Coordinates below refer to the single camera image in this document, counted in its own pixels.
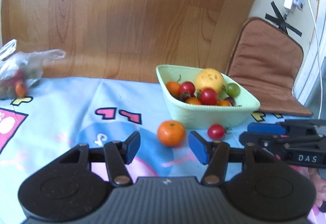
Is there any small red tomato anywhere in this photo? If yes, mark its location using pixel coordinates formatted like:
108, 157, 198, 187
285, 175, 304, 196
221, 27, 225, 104
207, 124, 231, 141

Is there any cartoon pig tablecloth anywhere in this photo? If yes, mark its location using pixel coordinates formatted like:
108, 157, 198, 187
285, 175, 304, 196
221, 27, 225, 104
0, 76, 326, 223

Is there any red cherry tomato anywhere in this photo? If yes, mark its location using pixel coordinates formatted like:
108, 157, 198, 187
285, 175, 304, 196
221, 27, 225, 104
199, 88, 219, 106
178, 81, 196, 96

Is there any orange tangerine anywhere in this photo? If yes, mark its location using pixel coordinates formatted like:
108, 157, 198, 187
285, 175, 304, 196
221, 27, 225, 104
157, 120, 186, 147
165, 81, 180, 97

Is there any large yellow lemon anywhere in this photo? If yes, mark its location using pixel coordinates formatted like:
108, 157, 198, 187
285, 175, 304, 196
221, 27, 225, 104
195, 68, 224, 93

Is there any black tape cross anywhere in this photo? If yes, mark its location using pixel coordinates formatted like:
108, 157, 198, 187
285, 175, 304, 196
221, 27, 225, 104
265, 1, 302, 37

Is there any wood pattern vinyl sheet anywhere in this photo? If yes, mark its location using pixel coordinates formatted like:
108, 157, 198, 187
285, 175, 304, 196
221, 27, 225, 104
1, 0, 254, 82

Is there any orange cherry tomato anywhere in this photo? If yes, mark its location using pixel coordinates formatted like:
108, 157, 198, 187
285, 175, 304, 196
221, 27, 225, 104
217, 100, 232, 107

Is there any light green ceramic dish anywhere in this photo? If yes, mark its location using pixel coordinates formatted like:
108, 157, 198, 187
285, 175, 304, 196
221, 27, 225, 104
156, 64, 260, 130

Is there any red cherry tomato back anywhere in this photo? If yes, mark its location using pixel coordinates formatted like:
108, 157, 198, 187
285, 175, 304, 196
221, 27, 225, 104
178, 81, 196, 96

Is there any brown seat cushion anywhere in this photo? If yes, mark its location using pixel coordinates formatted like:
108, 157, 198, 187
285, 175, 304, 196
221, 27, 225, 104
225, 18, 312, 117

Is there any plastic bag of tomatoes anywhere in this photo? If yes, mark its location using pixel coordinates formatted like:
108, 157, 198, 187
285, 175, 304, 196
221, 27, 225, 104
1, 39, 66, 100

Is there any dark cherry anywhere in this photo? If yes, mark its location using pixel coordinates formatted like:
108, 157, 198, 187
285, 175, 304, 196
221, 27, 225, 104
224, 96, 235, 106
177, 92, 191, 102

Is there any white power cable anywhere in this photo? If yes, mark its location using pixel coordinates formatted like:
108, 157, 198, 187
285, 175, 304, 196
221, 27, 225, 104
300, 0, 323, 118

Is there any orange tomato with stem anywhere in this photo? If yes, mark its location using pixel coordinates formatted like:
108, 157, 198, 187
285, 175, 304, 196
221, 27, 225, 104
185, 97, 202, 105

